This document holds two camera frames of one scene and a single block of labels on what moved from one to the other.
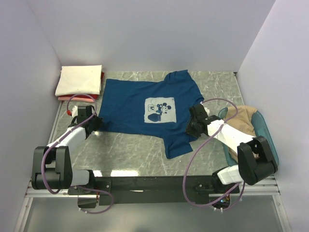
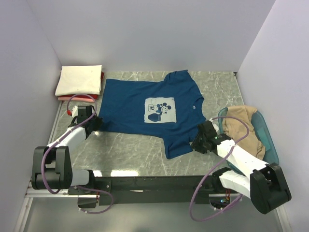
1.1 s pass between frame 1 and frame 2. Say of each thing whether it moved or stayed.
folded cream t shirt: stayed
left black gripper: stayed
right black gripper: moved
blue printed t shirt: stayed
